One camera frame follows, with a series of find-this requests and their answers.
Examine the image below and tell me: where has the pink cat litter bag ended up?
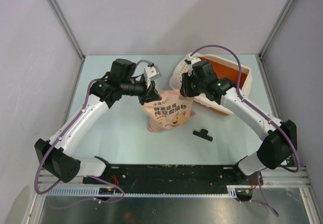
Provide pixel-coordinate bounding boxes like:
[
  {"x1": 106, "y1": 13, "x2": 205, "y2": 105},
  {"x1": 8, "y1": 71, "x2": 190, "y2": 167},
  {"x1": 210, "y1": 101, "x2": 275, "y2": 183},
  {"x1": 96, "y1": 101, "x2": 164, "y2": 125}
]
[{"x1": 142, "y1": 90, "x2": 195, "y2": 132}]

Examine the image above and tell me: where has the black bag clip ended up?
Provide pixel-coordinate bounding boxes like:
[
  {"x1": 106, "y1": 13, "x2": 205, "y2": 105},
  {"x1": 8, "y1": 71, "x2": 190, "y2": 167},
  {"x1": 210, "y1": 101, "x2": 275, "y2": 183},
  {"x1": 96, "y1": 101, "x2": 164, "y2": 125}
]
[{"x1": 192, "y1": 129, "x2": 213, "y2": 142}]

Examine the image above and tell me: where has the white and orange litter box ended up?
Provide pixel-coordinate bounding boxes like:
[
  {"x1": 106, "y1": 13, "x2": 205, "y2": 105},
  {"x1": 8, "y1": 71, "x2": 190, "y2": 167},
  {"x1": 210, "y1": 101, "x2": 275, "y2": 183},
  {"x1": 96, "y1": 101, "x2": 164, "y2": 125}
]
[{"x1": 170, "y1": 53, "x2": 253, "y2": 118}]

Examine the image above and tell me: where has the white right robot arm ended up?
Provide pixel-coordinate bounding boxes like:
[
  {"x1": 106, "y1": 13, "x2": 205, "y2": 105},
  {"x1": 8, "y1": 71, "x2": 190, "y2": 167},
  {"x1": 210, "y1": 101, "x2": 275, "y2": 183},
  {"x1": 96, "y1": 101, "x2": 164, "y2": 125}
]
[{"x1": 180, "y1": 57, "x2": 297, "y2": 184}]

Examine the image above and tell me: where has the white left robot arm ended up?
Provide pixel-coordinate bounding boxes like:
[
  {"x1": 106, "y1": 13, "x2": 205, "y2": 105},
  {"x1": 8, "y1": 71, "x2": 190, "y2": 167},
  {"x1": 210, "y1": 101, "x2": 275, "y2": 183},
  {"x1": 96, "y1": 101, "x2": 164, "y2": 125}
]
[{"x1": 34, "y1": 59, "x2": 161, "y2": 184}]

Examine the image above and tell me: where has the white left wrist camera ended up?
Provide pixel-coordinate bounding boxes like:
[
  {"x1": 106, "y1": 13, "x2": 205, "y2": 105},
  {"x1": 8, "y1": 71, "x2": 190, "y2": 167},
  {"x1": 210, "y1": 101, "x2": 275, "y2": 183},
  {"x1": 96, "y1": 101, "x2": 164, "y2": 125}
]
[{"x1": 144, "y1": 65, "x2": 162, "y2": 83}]

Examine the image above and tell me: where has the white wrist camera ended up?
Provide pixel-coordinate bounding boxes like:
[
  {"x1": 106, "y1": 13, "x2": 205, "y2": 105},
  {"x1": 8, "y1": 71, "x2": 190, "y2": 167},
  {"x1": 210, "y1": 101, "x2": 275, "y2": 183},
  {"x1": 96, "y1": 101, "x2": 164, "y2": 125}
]
[
  {"x1": 184, "y1": 54, "x2": 201, "y2": 76},
  {"x1": 144, "y1": 65, "x2": 162, "y2": 83}
]

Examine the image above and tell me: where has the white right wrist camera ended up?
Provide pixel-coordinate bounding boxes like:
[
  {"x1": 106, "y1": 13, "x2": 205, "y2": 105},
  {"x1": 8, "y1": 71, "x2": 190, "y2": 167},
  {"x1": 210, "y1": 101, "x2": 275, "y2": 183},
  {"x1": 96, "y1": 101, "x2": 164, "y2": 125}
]
[{"x1": 184, "y1": 54, "x2": 201, "y2": 76}]

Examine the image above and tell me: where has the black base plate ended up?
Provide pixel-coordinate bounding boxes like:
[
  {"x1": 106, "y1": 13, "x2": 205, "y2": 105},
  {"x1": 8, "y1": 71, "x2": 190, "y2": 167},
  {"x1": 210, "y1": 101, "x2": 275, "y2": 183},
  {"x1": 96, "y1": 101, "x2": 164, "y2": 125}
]
[{"x1": 83, "y1": 164, "x2": 263, "y2": 196}]

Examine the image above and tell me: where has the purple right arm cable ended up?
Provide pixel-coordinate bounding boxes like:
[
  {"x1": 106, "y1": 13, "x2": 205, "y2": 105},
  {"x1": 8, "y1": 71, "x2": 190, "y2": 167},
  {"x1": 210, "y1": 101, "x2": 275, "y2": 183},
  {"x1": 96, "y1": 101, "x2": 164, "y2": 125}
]
[{"x1": 190, "y1": 44, "x2": 301, "y2": 216}]

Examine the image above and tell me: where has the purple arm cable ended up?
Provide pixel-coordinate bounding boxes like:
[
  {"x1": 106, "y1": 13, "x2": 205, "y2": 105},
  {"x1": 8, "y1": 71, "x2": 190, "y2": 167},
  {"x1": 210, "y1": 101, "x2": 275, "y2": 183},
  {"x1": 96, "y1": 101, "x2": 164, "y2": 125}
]
[
  {"x1": 34, "y1": 59, "x2": 126, "y2": 205},
  {"x1": 190, "y1": 44, "x2": 301, "y2": 216}
]

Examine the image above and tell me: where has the aluminium frame rail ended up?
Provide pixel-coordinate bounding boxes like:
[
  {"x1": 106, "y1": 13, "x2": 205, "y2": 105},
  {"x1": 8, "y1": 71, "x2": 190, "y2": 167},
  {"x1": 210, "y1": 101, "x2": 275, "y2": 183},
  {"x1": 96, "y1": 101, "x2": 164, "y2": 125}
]
[{"x1": 46, "y1": 169, "x2": 310, "y2": 198}]

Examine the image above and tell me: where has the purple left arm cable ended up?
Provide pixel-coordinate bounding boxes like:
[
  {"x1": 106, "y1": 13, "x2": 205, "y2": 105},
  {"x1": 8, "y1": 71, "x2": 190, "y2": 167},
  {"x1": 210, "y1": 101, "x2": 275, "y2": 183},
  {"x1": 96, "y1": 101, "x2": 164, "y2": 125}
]
[{"x1": 34, "y1": 59, "x2": 126, "y2": 205}]

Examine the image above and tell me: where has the right aluminium corner post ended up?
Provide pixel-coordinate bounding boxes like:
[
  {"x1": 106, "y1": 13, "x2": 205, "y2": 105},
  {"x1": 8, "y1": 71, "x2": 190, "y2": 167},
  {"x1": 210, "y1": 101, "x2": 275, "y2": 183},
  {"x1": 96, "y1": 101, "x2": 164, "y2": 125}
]
[{"x1": 258, "y1": 0, "x2": 298, "y2": 61}]

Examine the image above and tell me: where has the aluminium corner post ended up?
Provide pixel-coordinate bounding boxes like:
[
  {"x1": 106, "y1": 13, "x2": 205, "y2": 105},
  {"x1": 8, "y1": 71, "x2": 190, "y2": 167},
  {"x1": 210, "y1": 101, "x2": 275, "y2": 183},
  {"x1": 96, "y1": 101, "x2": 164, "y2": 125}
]
[
  {"x1": 258, "y1": 0, "x2": 298, "y2": 61},
  {"x1": 47, "y1": 0, "x2": 85, "y2": 60}
]

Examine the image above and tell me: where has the left aluminium corner post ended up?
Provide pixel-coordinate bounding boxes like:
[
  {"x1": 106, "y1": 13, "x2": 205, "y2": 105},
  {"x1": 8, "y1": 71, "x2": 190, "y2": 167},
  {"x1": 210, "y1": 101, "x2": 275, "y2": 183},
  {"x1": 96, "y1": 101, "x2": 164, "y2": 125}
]
[{"x1": 47, "y1": 0, "x2": 85, "y2": 60}]

